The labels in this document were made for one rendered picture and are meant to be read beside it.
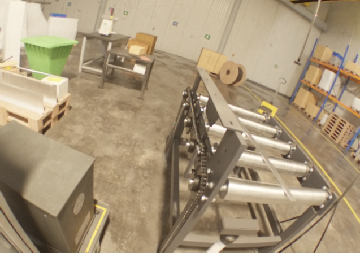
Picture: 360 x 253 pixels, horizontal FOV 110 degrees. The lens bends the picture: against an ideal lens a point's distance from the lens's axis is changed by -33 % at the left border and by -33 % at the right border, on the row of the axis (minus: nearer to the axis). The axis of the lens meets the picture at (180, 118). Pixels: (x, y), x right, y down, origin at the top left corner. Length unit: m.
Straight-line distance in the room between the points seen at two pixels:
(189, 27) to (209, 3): 1.91
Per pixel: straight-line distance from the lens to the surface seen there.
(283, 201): 1.10
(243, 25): 11.86
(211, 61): 8.64
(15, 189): 0.79
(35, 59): 3.34
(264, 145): 1.55
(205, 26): 11.30
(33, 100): 2.34
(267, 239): 1.64
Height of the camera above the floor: 1.43
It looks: 25 degrees down
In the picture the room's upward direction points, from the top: 20 degrees clockwise
